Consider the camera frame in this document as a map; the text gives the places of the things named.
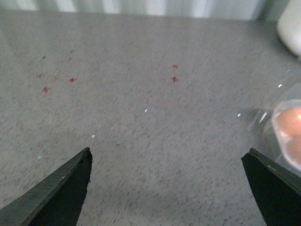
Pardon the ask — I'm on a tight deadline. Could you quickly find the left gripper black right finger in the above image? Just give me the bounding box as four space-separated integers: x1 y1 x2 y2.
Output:
241 148 301 226

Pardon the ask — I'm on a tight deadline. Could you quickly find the clear plastic egg box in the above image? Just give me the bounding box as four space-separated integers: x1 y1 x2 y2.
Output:
246 83 301 177

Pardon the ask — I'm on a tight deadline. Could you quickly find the white Joyoung blender appliance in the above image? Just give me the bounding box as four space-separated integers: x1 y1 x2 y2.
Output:
277 0 301 58

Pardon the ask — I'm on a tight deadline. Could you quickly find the grey pleated curtain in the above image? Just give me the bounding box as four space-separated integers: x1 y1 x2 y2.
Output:
0 0 288 21

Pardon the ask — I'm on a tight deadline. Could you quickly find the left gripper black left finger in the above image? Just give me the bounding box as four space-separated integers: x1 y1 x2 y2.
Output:
0 147 92 226

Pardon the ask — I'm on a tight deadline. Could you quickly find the brown egg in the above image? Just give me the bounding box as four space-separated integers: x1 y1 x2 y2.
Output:
285 137 301 168

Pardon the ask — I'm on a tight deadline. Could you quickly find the brown egg box front-left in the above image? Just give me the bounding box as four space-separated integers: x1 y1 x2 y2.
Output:
276 106 301 137

